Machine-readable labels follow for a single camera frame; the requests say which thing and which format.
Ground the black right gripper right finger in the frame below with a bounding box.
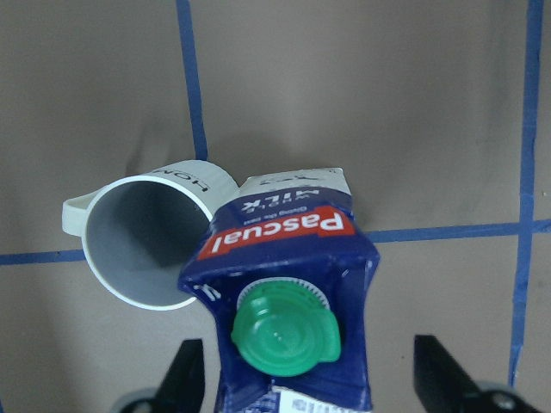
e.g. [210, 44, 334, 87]
[413, 335, 538, 412]

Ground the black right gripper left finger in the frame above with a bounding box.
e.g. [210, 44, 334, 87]
[152, 339, 203, 412]

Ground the blue Pascual milk carton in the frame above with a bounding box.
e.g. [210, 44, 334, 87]
[178, 168, 380, 412]

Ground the white mug grey inside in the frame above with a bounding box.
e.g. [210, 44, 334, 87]
[62, 160, 238, 311]

